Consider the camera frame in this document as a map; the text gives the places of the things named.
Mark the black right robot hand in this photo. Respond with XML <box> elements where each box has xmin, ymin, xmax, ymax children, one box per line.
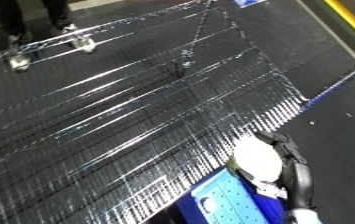
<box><xmin>224</xmin><ymin>130</ymin><xmax>318</xmax><ymax>212</ymax></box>

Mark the white paper cup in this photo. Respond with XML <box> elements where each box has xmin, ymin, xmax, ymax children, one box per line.
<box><xmin>232</xmin><ymin>134</ymin><xmax>286</xmax><ymax>183</ymax></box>

